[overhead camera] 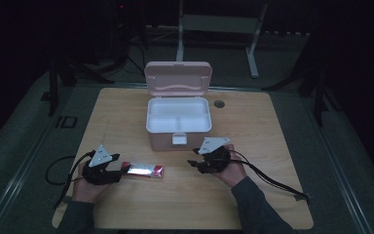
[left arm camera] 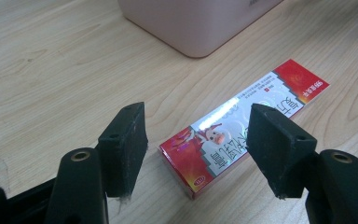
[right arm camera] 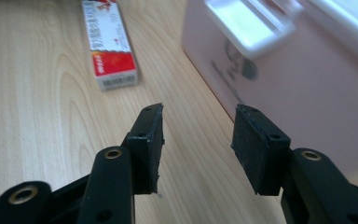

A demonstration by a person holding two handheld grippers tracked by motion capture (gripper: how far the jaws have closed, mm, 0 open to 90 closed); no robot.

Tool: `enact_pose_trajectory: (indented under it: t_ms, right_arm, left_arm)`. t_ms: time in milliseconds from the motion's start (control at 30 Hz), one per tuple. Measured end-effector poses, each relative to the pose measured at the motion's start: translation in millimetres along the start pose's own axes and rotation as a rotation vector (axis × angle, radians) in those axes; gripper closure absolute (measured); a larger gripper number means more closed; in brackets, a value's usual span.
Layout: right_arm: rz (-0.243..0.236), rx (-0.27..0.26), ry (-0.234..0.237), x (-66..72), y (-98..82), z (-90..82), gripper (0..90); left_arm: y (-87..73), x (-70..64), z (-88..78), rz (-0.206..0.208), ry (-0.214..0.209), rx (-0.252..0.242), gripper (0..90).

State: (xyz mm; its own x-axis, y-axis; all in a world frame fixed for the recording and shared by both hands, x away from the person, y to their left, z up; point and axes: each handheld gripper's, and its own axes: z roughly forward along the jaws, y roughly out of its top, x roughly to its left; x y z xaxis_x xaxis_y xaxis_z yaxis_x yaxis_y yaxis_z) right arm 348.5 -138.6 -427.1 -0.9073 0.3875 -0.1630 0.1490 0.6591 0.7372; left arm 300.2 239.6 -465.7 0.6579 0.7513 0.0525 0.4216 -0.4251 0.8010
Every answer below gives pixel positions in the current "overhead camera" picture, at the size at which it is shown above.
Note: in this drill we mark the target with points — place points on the black metal stand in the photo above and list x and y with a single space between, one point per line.
319 97
53 91

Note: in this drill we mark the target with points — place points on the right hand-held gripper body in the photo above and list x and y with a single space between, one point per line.
216 159

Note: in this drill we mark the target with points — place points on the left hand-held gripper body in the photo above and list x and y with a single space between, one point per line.
100 157

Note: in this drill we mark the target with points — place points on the person's left hand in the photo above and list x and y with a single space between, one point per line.
87 191

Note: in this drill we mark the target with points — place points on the red and silver snack bar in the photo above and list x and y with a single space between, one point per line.
142 169

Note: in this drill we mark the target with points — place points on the round table grommet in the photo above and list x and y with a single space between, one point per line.
219 104

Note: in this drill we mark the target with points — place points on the pink storage box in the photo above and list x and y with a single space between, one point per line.
175 76

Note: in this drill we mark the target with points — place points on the white tray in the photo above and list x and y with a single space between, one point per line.
175 110

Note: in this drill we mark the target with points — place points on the white metal stand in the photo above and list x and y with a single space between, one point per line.
252 58

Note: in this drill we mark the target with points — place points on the person's right hand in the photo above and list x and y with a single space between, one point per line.
235 174

